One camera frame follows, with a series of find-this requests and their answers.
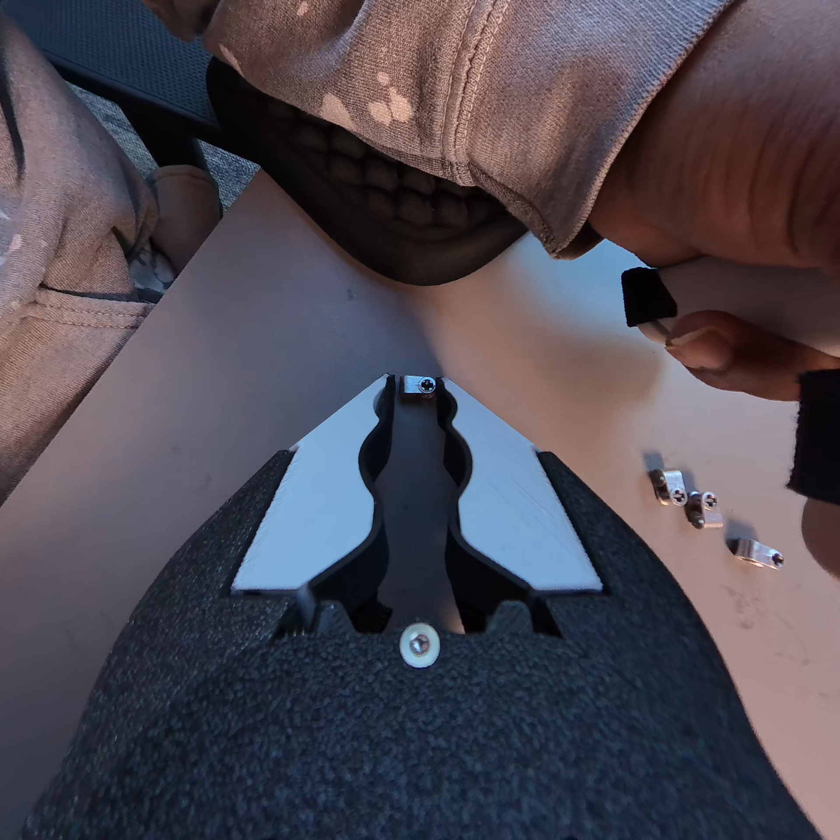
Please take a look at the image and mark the person's left hand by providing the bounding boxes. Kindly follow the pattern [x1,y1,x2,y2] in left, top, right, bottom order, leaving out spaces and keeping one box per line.
[591,0,840,401]

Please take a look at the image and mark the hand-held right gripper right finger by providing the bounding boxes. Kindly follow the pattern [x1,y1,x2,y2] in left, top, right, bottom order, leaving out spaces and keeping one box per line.
[440,378,605,631]

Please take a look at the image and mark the person's left forearm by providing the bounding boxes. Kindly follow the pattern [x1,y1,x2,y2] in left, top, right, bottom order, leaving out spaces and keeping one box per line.
[138,0,736,257]

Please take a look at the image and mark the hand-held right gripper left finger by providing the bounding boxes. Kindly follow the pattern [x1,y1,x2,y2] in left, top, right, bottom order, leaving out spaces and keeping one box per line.
[233,374,399,631]

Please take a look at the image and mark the black dimpled pad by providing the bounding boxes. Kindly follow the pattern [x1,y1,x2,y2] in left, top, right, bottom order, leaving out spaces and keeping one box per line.
[208,59,529,286]

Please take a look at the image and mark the grey desk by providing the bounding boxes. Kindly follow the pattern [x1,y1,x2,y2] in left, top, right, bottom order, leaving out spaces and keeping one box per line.
[0,171,840,840]

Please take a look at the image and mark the black swivel chair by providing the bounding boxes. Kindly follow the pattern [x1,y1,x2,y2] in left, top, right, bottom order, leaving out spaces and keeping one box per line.
[40,0,224,172]

